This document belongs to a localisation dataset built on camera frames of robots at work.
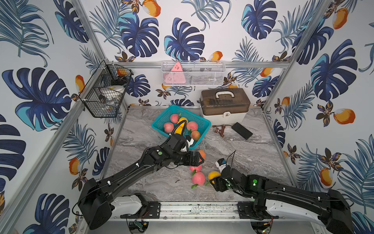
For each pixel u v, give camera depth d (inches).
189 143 27.7
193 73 36.4
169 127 39.9
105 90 30.8
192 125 39.9
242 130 41.4
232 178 22.4
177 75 35.5
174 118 42.1
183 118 41.5
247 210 28.9
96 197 15.4
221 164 27.7
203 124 40.2
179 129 39.5
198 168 32.9
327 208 16.9
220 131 41.2
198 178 31.3
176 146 23.1
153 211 29.3
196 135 38.4
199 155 26.1
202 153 35.0
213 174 31.3
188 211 30.0
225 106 36.6
